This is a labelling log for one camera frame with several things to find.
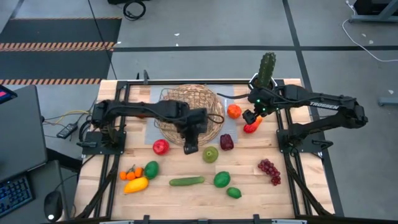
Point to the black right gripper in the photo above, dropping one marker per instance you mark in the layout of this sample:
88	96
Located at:
262	99

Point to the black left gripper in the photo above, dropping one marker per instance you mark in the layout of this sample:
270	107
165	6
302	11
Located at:
196	121

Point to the orange bell pepper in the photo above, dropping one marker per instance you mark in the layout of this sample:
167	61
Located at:
234	111

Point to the red bell pepper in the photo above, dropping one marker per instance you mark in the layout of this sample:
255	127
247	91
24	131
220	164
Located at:
250	128

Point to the green apple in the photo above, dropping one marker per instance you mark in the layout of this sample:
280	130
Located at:
210	155

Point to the dark purple bell pepper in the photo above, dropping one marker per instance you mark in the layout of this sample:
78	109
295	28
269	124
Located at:
226	142

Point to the bright red apple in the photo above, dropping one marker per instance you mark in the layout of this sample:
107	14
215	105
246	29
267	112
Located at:
161	147

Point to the green cucumber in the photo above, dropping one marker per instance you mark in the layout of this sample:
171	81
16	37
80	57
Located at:
186	181

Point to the large green lime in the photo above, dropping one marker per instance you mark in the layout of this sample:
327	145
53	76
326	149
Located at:
222	179

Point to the green avocado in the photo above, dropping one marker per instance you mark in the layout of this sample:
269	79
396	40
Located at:
151	170

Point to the red grape bunch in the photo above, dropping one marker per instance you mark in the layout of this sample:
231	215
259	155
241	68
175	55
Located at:
269	169

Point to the small green lime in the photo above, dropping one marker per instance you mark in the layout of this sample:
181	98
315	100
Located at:
234	193

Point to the orange tangerine cluster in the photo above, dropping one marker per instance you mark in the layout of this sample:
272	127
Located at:
131	175

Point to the yellow mango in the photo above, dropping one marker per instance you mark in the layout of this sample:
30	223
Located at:
136	185

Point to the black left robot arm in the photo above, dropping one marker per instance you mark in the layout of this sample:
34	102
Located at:
140	109

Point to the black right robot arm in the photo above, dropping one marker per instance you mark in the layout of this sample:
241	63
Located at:
326	104

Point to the green cactus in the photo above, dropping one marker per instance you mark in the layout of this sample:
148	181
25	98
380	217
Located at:
266	70

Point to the grey rectangular table mat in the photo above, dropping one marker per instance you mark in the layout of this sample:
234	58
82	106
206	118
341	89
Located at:
150	137

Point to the black power adapter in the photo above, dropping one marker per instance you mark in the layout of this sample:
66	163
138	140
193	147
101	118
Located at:
66	131

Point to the grey furniture foot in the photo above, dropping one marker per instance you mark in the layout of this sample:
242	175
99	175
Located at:
388	101

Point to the grey desk leg base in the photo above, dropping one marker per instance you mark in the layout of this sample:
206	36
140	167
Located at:
370	19

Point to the black computer mouse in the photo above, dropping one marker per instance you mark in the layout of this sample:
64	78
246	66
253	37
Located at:
53	205

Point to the black hazard-striped floor mat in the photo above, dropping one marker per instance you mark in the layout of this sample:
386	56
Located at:
56	31

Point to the dark grey desk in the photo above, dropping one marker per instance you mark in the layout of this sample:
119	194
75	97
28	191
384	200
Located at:
21	130

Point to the computer screen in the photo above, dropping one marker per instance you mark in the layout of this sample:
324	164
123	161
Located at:
5	95

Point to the black keyboard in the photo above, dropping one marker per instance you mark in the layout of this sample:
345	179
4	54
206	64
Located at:
14	194

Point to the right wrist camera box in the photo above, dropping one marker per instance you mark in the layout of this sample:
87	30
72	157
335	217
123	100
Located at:
249	117

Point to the black aluminium table frame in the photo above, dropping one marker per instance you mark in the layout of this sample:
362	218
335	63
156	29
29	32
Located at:
202	82

